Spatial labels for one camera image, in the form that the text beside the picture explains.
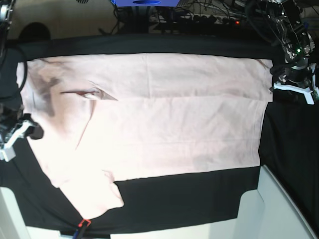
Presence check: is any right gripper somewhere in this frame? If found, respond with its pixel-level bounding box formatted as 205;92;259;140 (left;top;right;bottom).
0;104;44;143

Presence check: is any pink T-shirt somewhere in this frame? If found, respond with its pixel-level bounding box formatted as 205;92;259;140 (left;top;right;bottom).
16;53;273;219

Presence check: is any red black clamp bottom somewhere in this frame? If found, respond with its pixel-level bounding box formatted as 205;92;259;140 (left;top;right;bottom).
72;219;92;239

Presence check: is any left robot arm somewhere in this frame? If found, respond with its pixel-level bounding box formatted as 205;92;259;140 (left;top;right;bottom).
245;0;315;88

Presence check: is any black power strip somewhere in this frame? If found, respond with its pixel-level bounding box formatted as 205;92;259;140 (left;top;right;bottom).
151;13;242;26

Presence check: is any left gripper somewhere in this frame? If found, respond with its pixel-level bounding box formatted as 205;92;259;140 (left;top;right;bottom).
270;64;312;86

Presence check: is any white camera bracket right arm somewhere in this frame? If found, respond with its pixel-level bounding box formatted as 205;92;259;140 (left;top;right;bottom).
0;115;33;162

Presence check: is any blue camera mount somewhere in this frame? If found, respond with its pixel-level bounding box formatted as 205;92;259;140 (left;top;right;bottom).
111;0;179;7

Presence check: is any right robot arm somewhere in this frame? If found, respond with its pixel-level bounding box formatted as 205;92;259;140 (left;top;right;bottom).
0;0;44;149

